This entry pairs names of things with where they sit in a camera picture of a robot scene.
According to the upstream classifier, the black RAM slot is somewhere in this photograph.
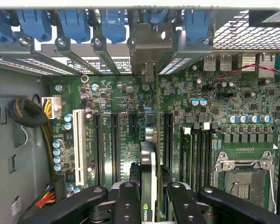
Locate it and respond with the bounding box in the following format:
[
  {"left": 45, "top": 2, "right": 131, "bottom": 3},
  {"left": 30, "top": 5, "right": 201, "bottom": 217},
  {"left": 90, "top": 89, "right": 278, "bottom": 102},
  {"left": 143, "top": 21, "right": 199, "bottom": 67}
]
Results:
[
  {"left": 193, "top": 123, "right": 203, "bottom": 192},
  {"left": 202, "top": 122, "right": 213, "bottom": 192}
]

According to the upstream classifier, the long black expansion slot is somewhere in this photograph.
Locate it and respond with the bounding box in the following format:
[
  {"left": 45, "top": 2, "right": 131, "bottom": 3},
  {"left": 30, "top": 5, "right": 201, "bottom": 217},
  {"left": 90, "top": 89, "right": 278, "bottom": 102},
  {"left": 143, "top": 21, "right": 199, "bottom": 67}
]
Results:
[
  {"left": 163, "top": 112, "right": 174, "bottom": 172},
  {"left": 110, "top": 113, "right": 121, "bottom": 185},
  {"left": 92, "top": 113, "right": 105, "bottom": 187}
]

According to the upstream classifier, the CPU socket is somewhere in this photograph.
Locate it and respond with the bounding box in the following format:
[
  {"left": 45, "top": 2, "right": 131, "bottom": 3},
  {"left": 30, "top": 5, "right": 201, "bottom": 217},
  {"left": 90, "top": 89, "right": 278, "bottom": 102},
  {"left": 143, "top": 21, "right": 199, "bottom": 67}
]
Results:
[{"left": 213, "top": 151, "right": 278, "bottom": 215}]

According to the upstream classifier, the white expansion slot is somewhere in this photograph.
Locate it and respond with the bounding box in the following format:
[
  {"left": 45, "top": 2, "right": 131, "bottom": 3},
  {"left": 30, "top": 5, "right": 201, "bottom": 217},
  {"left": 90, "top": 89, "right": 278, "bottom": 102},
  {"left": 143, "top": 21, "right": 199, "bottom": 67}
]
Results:
[{"left": 72, "top": 109, "right": 86, "bottom": 184}]

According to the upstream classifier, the short black expansion slot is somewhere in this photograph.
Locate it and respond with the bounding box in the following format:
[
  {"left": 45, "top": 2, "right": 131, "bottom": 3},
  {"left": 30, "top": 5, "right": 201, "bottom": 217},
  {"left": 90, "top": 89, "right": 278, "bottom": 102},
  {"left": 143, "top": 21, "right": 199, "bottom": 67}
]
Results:
[{"left": 128, "top": 114, "right": 138, "bottom": 138}]

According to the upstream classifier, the socket locking lever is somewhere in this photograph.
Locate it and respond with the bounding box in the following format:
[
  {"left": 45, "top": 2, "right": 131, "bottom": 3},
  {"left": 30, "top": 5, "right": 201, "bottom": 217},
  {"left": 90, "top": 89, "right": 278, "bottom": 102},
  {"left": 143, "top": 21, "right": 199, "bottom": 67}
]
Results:
[{"left": 268, "top": 163, "right": 278, "bottom": 215}]

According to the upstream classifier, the green motherboard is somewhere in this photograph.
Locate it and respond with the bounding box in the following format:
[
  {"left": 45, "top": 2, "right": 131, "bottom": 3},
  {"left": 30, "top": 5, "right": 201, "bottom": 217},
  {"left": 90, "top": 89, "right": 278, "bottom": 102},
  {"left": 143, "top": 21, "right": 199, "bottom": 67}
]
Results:
[{"left": 49, "top": 72, "right": 280, "bottom": 224}]

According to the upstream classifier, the white power connector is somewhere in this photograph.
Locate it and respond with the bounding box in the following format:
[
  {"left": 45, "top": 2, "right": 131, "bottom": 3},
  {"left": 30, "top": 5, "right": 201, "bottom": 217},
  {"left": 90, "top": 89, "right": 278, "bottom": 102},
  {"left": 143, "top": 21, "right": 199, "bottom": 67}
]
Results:
[{"left": 41, "top": 96, "right": 63, "bottom": 120}]

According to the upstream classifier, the open dark PC case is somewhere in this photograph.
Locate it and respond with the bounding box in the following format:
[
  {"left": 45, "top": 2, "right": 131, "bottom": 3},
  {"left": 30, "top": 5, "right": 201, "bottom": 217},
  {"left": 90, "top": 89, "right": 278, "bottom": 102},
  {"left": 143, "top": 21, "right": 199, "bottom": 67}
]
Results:
[{"left": 0, "top": 0, "right": 280, "bottom": 224}]

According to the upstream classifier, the silver USB port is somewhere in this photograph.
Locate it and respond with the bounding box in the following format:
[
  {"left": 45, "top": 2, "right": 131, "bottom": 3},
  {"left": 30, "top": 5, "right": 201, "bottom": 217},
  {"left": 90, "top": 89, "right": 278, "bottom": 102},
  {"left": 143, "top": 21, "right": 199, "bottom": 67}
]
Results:
[
  {"left": 203, "top": 54, "right": 217, "bottom": 71},
  {"left": 219, "top": 54, "right": 233, "bottom": 71}
]

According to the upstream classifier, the metal slot cover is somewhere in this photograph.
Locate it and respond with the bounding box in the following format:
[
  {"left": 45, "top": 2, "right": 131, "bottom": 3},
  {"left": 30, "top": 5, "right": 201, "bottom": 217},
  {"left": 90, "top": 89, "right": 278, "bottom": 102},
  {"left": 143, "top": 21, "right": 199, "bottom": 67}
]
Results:
[
  {"left": 158, "top": 29, "right": 213, "bottom": 75},
  {"left": 91, "top": 36, "right": 122, "bottom": 76},
  {"left": 55, "top": 36, "right": 104, "bottom": 76}
]

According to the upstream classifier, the silver ribbed port housing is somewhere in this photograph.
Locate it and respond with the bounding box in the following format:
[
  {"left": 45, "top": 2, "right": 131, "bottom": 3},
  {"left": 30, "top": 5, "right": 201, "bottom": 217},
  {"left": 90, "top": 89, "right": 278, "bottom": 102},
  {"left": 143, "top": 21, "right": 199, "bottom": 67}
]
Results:
[{"left": 240, "top": 53, "right": 258, "bottom": 71}]

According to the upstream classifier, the silver network port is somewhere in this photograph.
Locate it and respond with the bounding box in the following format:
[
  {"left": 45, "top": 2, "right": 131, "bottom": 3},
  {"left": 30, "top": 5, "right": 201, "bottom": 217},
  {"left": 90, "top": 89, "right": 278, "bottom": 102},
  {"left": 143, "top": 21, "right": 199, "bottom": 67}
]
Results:
[{"left": 258, "top": 53, "right": 275, "bottom": 79}]

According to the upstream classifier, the red and yellow wire bundle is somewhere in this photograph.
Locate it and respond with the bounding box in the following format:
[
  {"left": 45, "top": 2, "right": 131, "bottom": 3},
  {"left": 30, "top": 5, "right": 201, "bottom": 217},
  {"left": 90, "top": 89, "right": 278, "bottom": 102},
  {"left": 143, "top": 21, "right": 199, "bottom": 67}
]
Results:
[{"left": 34, "top": 183, "right": 57, "bottom": 210}]

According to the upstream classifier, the black braided cable sleeve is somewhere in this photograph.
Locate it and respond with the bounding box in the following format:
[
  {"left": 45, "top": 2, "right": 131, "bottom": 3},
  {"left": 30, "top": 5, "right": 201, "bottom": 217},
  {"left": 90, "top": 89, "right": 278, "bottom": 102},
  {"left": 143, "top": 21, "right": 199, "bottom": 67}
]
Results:
[{"left": 7, "top": 97, "right": 49, "bottom": 128}]

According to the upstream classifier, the red and black twisted wire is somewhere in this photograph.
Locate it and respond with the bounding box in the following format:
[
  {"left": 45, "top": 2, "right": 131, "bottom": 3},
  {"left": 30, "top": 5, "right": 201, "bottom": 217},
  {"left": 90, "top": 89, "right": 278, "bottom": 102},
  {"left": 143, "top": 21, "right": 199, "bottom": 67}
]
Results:
[{"left": 209, "top": 23, "right": 280, "bottom": 91}]

